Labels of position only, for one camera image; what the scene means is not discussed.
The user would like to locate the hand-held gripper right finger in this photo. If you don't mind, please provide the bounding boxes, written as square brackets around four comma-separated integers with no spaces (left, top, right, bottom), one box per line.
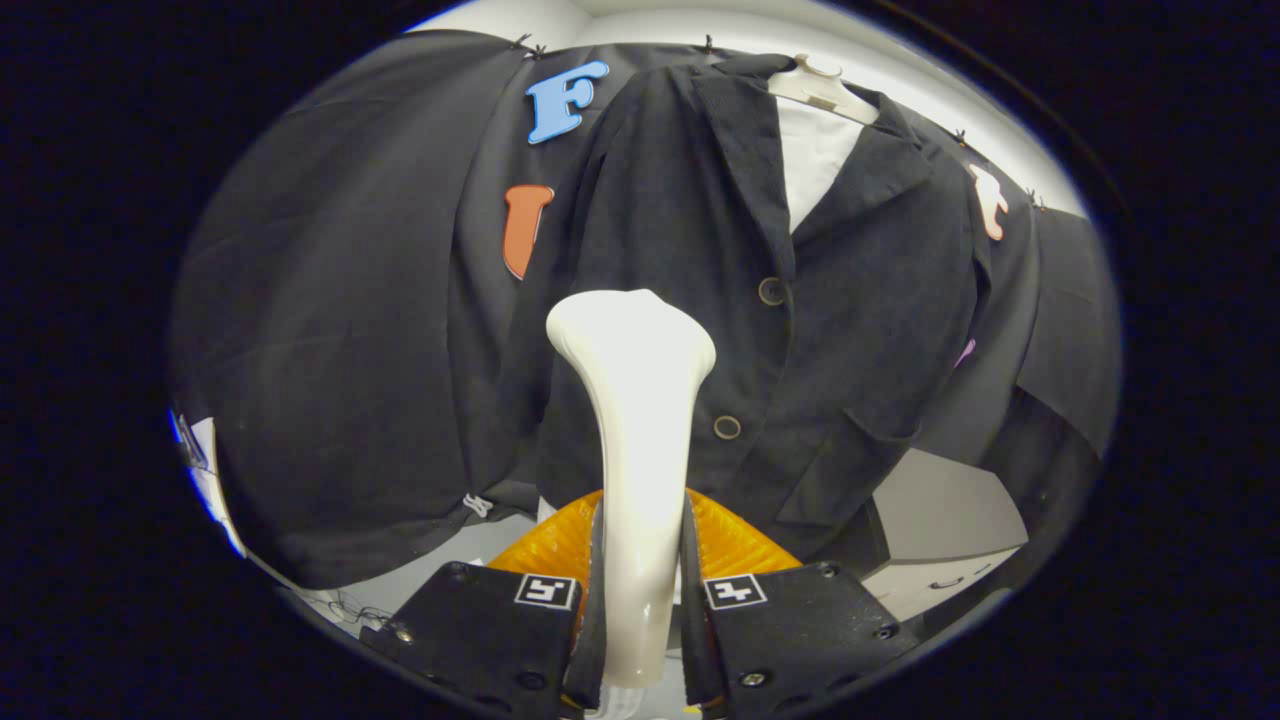
[680,487,921,713]

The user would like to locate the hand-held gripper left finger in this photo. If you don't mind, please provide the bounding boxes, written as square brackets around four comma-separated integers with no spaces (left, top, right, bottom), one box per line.
[362,490,608,720]

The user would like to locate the white garment steamer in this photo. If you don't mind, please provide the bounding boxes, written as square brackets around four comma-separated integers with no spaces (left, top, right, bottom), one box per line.
[545,288,718,716]

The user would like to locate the black jacket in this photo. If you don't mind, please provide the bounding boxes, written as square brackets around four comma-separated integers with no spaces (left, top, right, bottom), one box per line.
[500,52,993,561]

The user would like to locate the white shirt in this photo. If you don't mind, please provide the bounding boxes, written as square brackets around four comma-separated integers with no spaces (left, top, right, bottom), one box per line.
[536,95,867,526]

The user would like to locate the white clothes hanger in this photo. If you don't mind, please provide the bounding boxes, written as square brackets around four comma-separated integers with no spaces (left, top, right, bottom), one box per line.
[768,55,881,127]

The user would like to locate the grey beige cabinet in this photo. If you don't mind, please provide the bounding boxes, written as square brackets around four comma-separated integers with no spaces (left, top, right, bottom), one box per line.
[860,447,1031,623]

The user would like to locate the black backdrop cloth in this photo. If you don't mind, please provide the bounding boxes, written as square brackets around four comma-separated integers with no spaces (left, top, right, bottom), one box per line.
[168,28,1121,591]

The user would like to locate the thin black floor cables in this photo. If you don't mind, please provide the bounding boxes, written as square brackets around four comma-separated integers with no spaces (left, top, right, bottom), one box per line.
[325,592,393,629]

